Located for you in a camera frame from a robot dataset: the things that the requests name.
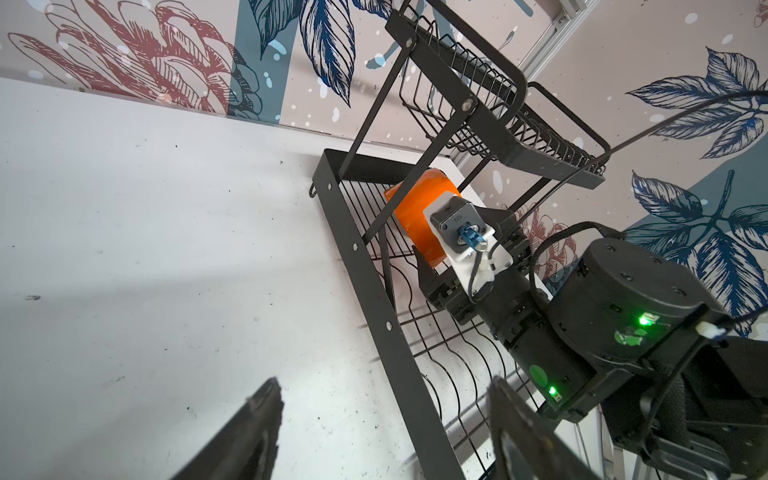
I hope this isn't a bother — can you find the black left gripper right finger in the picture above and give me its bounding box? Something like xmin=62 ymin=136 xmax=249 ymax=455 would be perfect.
xmin=487 ymin=376 xmax=596 ymax=480

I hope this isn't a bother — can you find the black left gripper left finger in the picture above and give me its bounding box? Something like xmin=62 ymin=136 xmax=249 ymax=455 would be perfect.
xmin=174 ymin=377 xmax=284 ymax=480

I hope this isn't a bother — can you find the orange plastic bowl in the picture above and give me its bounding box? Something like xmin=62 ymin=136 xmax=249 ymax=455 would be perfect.
xmin=394 ymin=168 xmax=460 ymax=267

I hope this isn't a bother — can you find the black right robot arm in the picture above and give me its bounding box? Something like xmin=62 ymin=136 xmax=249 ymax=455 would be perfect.
xmin=413 ymin=197 xmax=767 ymax=479

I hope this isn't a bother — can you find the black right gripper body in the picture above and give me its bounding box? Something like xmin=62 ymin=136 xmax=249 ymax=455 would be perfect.
xmin=417 ymin=207 xmax=534 ymax=327

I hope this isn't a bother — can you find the aluminium frame corner post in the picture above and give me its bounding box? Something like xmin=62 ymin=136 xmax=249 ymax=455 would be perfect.
xmin=519 ymin=0 xmax=600 ymax=80

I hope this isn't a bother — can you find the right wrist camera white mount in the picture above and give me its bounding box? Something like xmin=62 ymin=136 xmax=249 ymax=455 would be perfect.
xmin=424 ymin=193 xmax=516 ymax=303

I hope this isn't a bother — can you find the black wire dish rack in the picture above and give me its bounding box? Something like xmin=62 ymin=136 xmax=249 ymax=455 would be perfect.
xmin=310 ymin=1 xmax=609 ymax=479

